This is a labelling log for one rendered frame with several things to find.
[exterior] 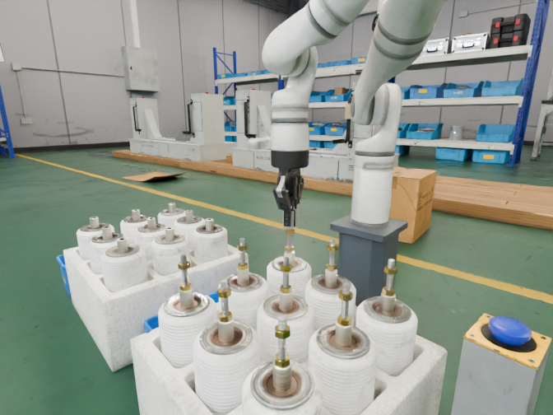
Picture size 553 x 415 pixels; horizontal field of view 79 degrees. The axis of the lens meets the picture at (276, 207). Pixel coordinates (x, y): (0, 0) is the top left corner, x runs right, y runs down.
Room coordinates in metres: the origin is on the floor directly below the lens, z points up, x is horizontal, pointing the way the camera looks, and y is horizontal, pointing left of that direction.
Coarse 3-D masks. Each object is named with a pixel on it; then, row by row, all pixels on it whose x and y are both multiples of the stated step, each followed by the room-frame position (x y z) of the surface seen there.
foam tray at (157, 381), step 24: (216, 312) 0.60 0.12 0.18; (144, 336) 0.52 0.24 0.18; (144, 360) 0.46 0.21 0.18; (264, 360) 0.46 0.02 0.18; (432, 360) 0.46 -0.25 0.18; (144, 384) 0.47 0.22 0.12; (168, 384) 0.41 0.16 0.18; (192, 384) 0.43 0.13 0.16; (384, 384) 0.41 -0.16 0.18; (408, 384) 0.41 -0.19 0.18; (432, 384) 0.45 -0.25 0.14; (144, 408) 0.49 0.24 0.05; (168, 408) 0.40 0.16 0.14; (192, 408) 0.36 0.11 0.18; (240, 408) 0.36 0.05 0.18; (384, 408) 0.36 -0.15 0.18; (408, 408) 0.39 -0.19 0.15; (432, 408) 0.46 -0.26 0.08
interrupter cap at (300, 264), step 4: (276, 260) 0.68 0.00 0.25; (280, 260) 0.68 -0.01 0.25; (296, 260) 0.68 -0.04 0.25; (300, 260) 0.68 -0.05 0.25; (304, 260) 0.68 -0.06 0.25; (272, 264) 0.65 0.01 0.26; (276, 264) 0.66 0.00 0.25; (280, 264) 0.66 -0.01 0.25; (296, 264) 0.66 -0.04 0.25; (300, 264) 0.66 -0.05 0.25; (304, 264) 0.66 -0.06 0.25; (276, 268) 0.64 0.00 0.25; (292, 268) 0.64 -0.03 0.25; (296, 268) 0.64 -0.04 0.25; (300, 268) 0.64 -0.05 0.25; (304, 268) 0.64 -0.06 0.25; (292, 272) 0.63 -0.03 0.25; (296, 272) 0.63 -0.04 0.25
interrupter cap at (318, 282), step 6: (318, 276) 0.60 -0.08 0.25; (324, 276) 0.61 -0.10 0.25; (312, 282) 0.58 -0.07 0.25; (318, 282) 0.58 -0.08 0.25; (324, 282) 0.58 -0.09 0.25; (342, 282) 0.58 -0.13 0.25; (348, 282) 0.58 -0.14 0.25; (318, 288) 0.55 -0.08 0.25; (324, 288) 0.56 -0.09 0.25; (330, 288) 0.56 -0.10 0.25; (336, 288) 0.56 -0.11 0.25; (330, 294) 0.54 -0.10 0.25; (336, 294) 0.54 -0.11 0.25
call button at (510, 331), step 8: (496, 320) 0.34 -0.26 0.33; (504, 320) 0.34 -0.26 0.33; (512, 320) 0.34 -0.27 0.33; (496, 328) 0.33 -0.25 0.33; (504, 328) 0.33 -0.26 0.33; (512, 328) 0.33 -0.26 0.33; (520, 328) 0.33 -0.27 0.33; (528, 328) 0.33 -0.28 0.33; (496, 336) 0.33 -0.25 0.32; (504, 336) 0.32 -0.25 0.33; (512, 336) 0.32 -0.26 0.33; (520, 336) 0.31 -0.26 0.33; (528, 336) 0.31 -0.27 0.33; (512, 344) 0.32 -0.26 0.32; (520, 344) 0.32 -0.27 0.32
